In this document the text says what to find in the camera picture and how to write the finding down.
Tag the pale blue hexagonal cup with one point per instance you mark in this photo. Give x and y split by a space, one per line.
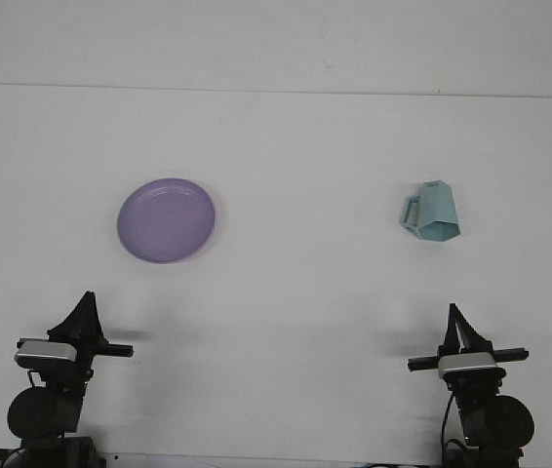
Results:
439 214

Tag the round purple plate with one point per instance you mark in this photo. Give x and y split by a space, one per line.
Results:
166 222

